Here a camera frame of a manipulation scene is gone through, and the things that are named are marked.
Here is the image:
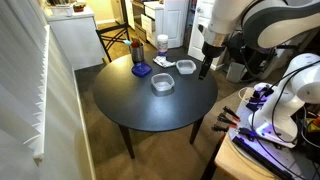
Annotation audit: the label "metal cup with utensils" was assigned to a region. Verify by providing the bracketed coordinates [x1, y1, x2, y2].
[124, 38, 144, 64]

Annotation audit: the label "white wipes canister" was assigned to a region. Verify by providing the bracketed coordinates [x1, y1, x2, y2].
[157, 34, 168, 56]

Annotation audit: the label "grey waste bin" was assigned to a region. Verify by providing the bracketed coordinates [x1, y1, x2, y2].
[226, 62, 247, 83]

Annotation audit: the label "blue lunchbox lid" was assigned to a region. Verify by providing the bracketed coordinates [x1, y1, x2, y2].
[131, 62, 152, 77]

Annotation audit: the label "black folding chair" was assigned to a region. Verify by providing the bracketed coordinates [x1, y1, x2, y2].
[96, 23, 130, 62]

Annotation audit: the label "black orange clamp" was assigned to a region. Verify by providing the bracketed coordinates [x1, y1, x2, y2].
[223, 106, 241, 122]

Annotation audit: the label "white drawer cabinet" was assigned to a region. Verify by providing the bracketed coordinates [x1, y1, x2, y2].
[130, 0, 190, 50]

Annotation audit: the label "crumpled white wrapper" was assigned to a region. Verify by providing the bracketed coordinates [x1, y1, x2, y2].
[153, 56, 176, 68]

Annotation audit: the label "white counter cabinet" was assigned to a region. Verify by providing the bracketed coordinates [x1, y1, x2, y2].
[44, 6, 105, 70]

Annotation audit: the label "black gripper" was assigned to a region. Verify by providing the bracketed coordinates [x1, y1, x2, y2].
[199, 42, 224, 80]

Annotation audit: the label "white window blinds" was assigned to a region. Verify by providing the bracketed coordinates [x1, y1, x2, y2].
[0, 0, 50, 160]

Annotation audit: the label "round black table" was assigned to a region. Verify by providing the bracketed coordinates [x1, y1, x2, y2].
[93, 52, 218, 154]

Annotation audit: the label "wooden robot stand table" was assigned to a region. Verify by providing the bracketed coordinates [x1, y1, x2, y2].
[202, 88, 319, 180]

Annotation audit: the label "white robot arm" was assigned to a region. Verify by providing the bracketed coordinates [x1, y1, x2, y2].
[199, 0, 320, 148]

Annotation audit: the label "red bowl on counter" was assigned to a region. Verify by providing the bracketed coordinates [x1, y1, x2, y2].
[73, 3, 86, 12]

